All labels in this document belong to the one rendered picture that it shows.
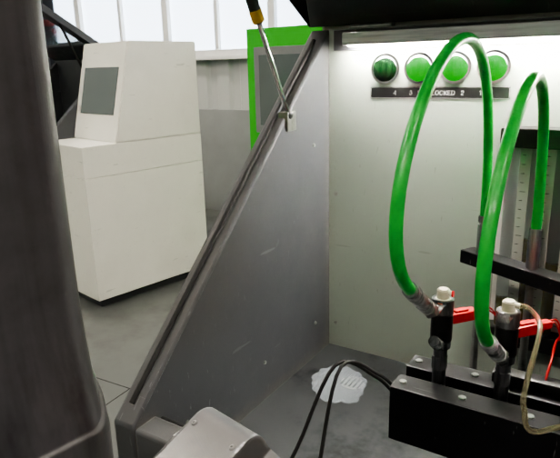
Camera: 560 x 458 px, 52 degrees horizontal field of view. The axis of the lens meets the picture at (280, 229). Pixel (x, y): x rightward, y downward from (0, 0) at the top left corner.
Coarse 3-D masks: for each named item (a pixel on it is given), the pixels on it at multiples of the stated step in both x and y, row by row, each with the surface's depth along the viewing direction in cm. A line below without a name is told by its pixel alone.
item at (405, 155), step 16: (464, 32) 67; (448, 48) 62; (480, 48) 72; (432, 64) 60; (480, 64) 75; (432, 80) 58; (416, 96) 58; (416, 112) 56; (416, 128) 56; (400, 160) 55; (400, 176) 55; (400, 192) 55; (400, 208) 55; (480, 208) 88; (400, 224) 55; (400, 240) 56; (400, 256) 57; (400, 272) 58
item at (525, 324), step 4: (524, 320) 72; (528, 320) 72; (532, 320) 72; (544, 320) 72; (548, 320) 72; (520, 324) 71; (524, 324) 71; (528, 324) 71; (532, 324) 71; (536, 324) 71; (544, 324) 71; (548, 324) 72; (552, 324) 72; (520, 328) 70; (524, 328) 70; (528, 328) 71; (532, 328) 71; (536, 328) 71; (544, 328) 72; (548, 328) 72; (520, 332) 70; (524, 332) 70; (528, 332) 71; (532, 332) 71; (520, 336) 70; (524, 336) 71
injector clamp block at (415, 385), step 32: (416, 384) 76; (448, 384) 78; (480, 384) 75; (416, 416) 74; (448, 416) 72; (480, 416) 70; (512, 416) 68; (544, 416) 68; (448, 448) 73; (480, 448) 71; (512, 448) 68; (544, 448) 66
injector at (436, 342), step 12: (432, 300) 74; (444, 312) 73; (432, 324) 74; (444, 324) 73; (432, 336) 73; (444, 336) 74; (444, 348) 74; (432, 360) 76; (444, 360) 75; (432, 372) 77; (444, 372) 76; (444, 384) 77
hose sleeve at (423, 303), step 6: (420, 288) 63; (414, 294) 62; (420, 294) 62; (408, 300) 64; (414, 300) 62; (420, 300) 63; (426, 300) 65; (420, 306) 65; (426, 306) 66; (432, 306) 67; (426, 312) 67
